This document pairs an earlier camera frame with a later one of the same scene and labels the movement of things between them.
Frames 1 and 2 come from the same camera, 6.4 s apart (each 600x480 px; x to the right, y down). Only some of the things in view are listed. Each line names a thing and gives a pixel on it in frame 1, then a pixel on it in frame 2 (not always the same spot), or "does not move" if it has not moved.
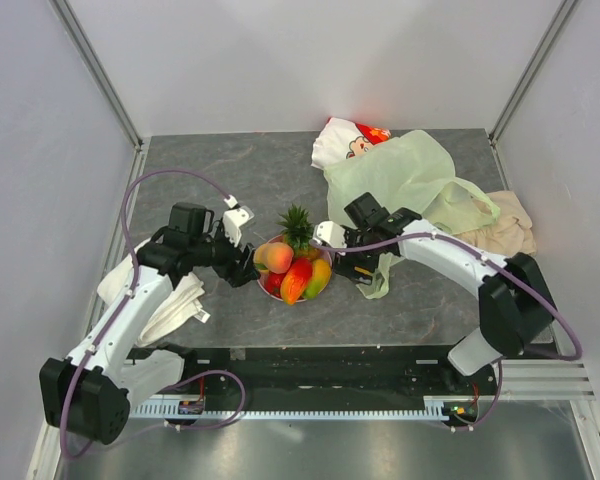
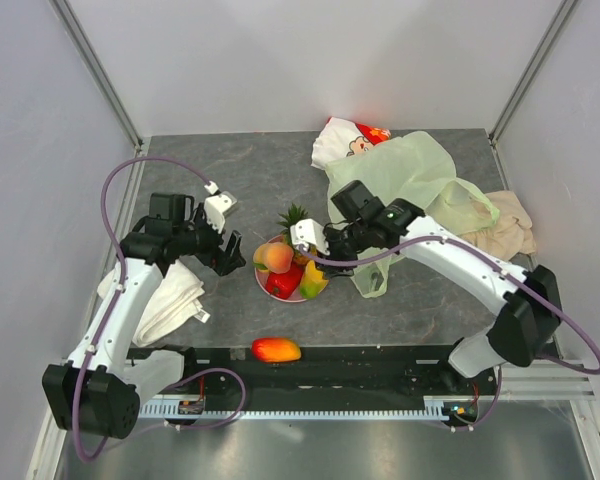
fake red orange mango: [296, 280] -> [274, 350]
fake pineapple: [297, 227] does not move
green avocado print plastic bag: [416, 169] does not move
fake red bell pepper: [272, 281] does not move
